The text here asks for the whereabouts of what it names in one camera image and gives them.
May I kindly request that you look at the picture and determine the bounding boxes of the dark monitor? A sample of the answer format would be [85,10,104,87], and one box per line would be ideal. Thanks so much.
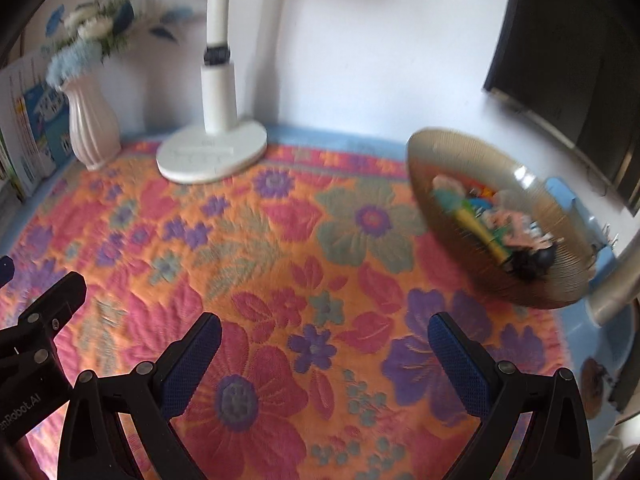
[482,0,640,206]

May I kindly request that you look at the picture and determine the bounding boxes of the blue artificial flowers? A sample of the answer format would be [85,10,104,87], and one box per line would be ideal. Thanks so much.
[42,0,193,86]

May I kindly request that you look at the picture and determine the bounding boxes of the pink oval case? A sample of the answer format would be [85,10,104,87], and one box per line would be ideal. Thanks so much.
[492,212,533,243]

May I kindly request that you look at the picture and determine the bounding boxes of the black hair red figurine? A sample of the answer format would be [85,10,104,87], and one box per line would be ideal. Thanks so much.
[507,250,533,281]

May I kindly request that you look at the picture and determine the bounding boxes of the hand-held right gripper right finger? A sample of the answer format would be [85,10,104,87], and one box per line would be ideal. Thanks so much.
[427,311,593,480]

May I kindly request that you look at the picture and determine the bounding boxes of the white desk lamp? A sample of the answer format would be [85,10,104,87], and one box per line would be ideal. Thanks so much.
[156,0,268,184]

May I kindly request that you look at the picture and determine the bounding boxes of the floral woven tablecloth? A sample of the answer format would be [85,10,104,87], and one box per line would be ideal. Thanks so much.
[0,140,571,480]

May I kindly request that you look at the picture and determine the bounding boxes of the white cylindrical object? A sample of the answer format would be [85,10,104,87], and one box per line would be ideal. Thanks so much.
[590,242,640,327]

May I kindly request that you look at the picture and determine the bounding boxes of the stack of books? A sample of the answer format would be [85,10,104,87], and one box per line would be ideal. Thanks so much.
[0,125,32,203]

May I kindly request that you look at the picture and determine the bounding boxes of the gold ribbed glass bowl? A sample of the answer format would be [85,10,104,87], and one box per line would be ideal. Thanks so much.
[406,129,598,310]

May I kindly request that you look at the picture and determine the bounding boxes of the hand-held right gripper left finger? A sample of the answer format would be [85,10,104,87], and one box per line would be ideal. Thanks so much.
[57,312,223,480]

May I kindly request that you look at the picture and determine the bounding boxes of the green jelly toy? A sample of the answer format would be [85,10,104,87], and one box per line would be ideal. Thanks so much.
[462,199,501,226]

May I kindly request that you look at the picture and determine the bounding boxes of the blue cover workbook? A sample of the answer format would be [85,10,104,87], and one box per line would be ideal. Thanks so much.
[20,82,73,166]

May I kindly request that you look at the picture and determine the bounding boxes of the white ribbed vase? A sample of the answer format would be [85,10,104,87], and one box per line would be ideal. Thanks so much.
[57,72,122,171]

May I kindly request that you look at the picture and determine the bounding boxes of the yellow tube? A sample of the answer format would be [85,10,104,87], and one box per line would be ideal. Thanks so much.
[452,207,508,261]

